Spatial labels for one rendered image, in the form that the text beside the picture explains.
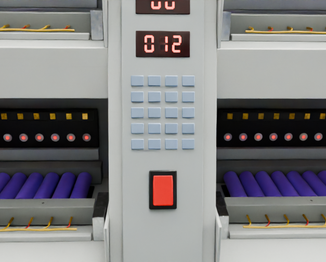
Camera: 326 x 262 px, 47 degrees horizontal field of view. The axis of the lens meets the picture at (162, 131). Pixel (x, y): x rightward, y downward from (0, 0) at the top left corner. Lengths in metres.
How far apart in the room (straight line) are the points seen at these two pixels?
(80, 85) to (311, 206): 0.27
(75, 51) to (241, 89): 0.15
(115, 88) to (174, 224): 0.13
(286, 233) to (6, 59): 0.31
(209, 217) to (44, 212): 0.18
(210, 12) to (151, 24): 0.05
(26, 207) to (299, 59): 0.31
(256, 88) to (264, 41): 0.06
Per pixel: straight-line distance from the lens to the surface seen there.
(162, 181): 0.32
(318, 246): 0.42
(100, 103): 0.53
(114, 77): 0.33
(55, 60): 0.34
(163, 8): 0.33
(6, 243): 0.42
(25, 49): 0.35
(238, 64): 0.34
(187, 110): 0.32
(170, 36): 0.33
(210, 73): 0.33
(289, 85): 0.36
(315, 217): 0.45
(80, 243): 0.40
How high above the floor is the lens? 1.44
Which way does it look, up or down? 3 degrees down
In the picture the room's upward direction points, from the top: straight up
